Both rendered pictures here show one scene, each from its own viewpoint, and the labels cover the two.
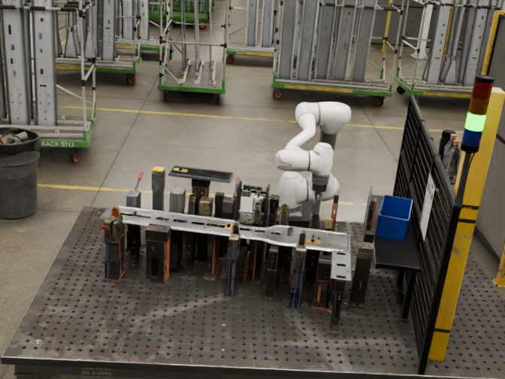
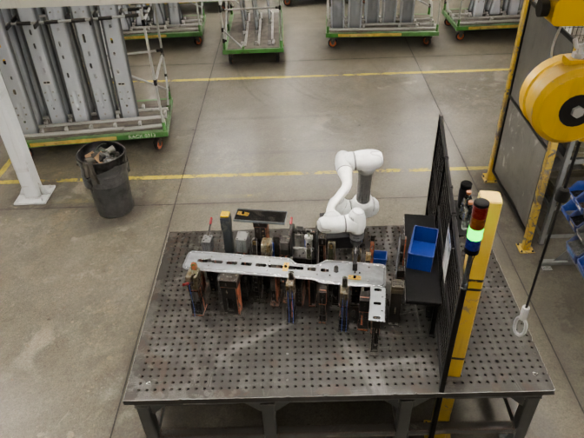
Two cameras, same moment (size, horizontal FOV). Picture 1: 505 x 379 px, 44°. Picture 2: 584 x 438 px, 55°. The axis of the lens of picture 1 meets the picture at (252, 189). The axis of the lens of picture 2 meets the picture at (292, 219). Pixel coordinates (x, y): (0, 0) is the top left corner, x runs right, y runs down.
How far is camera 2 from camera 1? 1.06 m
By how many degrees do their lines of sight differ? 15
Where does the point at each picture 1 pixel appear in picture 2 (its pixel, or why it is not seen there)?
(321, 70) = (371, 14)
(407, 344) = (432, 361)
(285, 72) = (337, 21)
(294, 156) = (332, 223)
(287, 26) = not seen: outside the picture
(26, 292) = (135, 294)
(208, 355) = (276, 386)
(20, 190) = (117, 196)
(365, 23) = not seen: outside the picture
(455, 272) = (467, 322)
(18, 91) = (101, 90)
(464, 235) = (473, 299)
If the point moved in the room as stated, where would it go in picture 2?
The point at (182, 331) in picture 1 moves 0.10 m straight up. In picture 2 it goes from (255, 363) to (255, 353)
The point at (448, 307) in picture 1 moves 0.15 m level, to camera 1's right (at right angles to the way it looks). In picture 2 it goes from (461, 344) to (488, 344)
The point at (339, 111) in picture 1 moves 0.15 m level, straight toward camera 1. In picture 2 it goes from (372, 160) to (370, 172)
